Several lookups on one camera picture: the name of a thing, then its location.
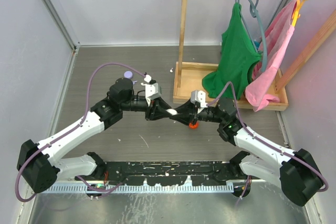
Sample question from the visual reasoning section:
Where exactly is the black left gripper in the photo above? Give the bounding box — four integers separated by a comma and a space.
121, 95, 172, 121

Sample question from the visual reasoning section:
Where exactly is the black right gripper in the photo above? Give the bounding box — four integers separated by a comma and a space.
171, 98, 225, 125

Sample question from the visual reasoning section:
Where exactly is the orange earbud charging case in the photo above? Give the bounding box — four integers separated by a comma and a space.
189, 122, 199, 129

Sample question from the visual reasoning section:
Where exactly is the white round charging case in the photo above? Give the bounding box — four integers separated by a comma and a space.
166, 109, 178, 115

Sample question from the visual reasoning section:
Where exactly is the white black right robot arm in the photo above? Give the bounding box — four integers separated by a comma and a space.
169, 98, 328, 206

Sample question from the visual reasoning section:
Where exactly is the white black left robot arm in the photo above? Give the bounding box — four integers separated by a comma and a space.
17, 78, 177, 194

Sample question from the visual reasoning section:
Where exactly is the purple round charging case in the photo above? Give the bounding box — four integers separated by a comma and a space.
124, 71, 133, 79

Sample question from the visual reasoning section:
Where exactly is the wooden clothes rack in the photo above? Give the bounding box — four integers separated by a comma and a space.
173, 0, 335, 111

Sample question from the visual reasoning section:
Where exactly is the green shirt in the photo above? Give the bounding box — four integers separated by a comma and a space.
202, 3, 261, 100

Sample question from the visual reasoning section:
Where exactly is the blue cloth item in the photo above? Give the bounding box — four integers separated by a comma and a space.
253, 39, 262, 53

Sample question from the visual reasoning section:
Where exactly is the pink shirt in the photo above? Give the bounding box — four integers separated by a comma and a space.
245, 0, 300, 112

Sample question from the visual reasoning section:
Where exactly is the grey blue clothes hanger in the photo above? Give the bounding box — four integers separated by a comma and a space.
239, 0, 268, 73

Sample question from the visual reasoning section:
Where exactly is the yellow clothes hanger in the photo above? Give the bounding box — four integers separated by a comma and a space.
291, 0, 307, 27

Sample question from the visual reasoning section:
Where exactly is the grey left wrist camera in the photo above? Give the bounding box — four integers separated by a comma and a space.
144, 74, 162, 106

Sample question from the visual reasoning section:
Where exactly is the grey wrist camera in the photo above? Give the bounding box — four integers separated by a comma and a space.
144, 74, 162, 106
190, 90, 207, 114

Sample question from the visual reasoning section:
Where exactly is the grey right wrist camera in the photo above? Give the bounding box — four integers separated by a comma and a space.
190, 90, 207, 114

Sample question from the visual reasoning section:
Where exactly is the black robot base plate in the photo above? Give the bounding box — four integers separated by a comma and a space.
83, 161, 247, 186

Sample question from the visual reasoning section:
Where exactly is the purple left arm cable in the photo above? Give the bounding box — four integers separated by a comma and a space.
15, 62, 148, 202

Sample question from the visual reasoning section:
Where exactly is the white slotted cable duct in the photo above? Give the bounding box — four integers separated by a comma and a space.
44, 181, 234, 194

